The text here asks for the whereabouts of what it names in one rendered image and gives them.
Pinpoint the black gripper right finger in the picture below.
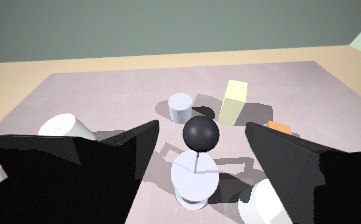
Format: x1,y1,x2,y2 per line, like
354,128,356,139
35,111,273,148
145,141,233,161
245,122,361,224

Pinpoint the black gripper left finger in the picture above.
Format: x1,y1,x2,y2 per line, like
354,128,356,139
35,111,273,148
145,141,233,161
0,120,160,224

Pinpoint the grey cylinder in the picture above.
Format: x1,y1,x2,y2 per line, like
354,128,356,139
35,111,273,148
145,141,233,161
168,93,192,124

